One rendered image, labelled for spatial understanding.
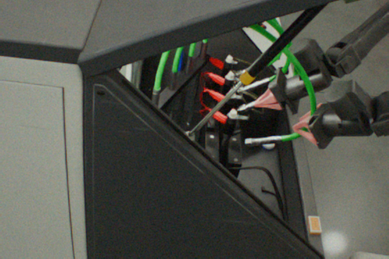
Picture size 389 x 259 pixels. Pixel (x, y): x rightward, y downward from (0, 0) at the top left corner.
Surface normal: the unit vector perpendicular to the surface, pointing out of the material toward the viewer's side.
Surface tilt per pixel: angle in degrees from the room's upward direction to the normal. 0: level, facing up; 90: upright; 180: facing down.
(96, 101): 90
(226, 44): 90
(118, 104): 90
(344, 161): 0
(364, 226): 0
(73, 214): 90
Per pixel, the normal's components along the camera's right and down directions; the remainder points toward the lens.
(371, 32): 0.29, 0.18
